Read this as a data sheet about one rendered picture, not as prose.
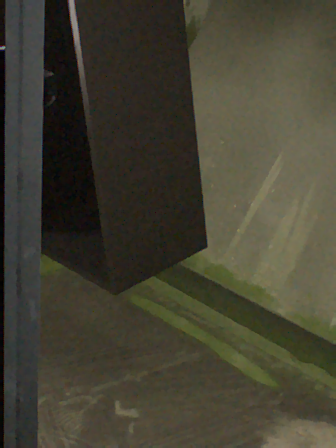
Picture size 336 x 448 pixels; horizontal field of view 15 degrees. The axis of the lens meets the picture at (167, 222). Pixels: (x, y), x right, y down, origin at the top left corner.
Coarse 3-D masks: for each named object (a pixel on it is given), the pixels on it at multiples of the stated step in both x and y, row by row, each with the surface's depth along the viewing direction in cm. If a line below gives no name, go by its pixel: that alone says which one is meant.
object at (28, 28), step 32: (32, 0) 208; (32, 32) 210; (32, 64) 212; (32, 96) 214; (32, 128) 216; (32, 160) 219; (32, 192) 221; (32, 224) 223; (32, 256) 225; (32, 288) 227; (32, 320) 230; (32, 352) 232; (32, 384) 235; (32, 416) 237
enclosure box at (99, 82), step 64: (0, 0) 373; (64, 0) 384; (128, 0) 327; (64, 64) 396; (128, 64) 334; (64, 128) 404; (128, 128) 341; (192, 128) 356; (64, 192) 412; (128, 192) 348; (192, 192) 365; (64, 256) 380; (128, 256) 356
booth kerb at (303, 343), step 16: (160, 272) 466; (176, 272) 459; (192, 272) 451; (176, 288) 460; (192, 288) 453; (208, 288) 446; (224, 288) 439; (208, 304) 448; (224, 304) 441; (240, 304) 434; (256, 304) 428; (240, 320) 436; (256, 320) 429; (272, 320) 423; (288, 320) 417; (272, 336) 424; (288, 336) 418; (304, 336) 412; (320, 336) 406; (304, 352) 413; (320, 352) 408
